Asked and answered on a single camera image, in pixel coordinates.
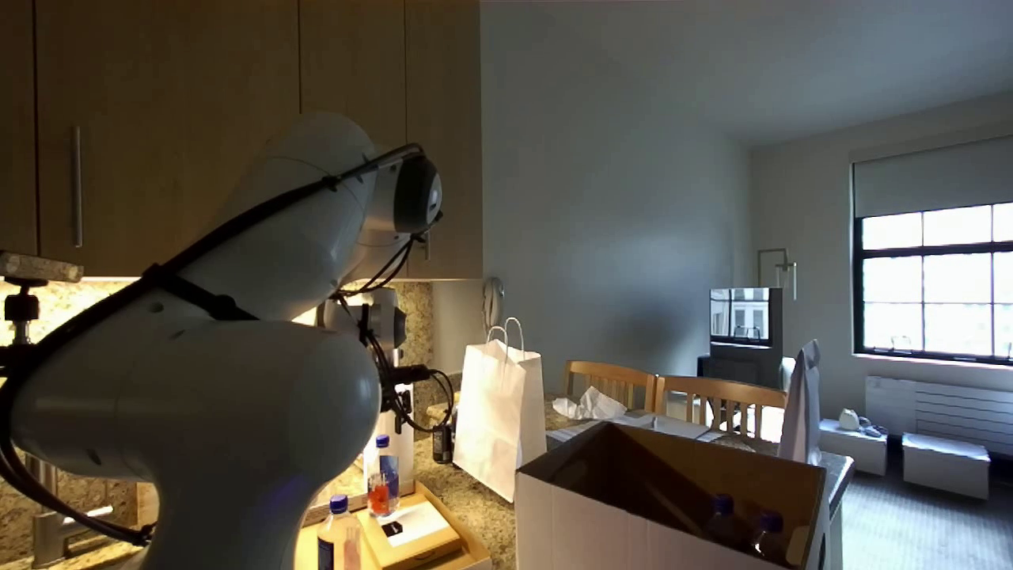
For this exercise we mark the wooden upper cabinet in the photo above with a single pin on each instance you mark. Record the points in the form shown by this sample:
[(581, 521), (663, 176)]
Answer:
[(126, 124)]

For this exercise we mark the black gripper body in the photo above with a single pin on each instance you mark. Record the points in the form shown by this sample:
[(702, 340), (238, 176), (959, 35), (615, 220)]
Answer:
[(382, 328)]

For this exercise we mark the wooden chair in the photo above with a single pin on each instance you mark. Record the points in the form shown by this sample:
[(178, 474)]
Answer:
[(729, 408)]

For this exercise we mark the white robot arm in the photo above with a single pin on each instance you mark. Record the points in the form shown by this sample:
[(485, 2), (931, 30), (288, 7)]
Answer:
[(205, 383)]

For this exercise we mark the bright window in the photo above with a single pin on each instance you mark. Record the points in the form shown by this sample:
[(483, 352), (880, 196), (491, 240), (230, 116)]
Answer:
[(934, 284)]

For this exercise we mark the white radiator bench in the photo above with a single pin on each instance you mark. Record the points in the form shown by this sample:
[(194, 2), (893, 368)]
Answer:
[(944, 431)]

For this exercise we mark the white paper bag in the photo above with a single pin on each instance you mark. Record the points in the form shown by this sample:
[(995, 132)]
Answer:
[(501, 409)]

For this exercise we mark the television monitor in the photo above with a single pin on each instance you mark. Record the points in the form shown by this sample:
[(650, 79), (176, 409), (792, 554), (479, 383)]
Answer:
[(745, 317)]

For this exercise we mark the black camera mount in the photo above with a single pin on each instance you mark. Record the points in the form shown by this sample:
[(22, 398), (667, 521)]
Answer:
[(21, 309)]

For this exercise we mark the white paper towel roll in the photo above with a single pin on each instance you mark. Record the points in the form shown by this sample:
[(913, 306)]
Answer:
[(404, 435)]

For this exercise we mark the shallow cardboard tray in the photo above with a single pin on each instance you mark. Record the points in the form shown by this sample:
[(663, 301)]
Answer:
[(416, 537)]

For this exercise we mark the clear bottle blue cap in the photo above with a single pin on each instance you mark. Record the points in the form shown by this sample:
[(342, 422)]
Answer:
[(767, 541), (720, 528), (382, 479), (339, 537)]

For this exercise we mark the white cardboard storage box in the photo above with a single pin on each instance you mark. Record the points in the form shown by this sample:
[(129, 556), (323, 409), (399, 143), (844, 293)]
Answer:
[(628, 499)]

